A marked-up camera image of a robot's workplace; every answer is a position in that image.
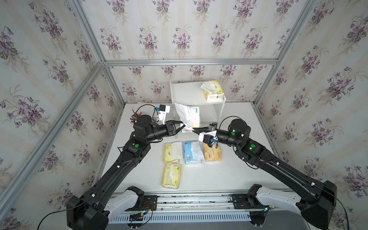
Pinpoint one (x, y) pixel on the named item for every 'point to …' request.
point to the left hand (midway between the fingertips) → (187, 127)
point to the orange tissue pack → (212, 154)
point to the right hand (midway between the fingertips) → (197, 125)
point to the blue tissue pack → (193, 153)
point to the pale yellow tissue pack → (172, 152)
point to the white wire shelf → (189, 93)
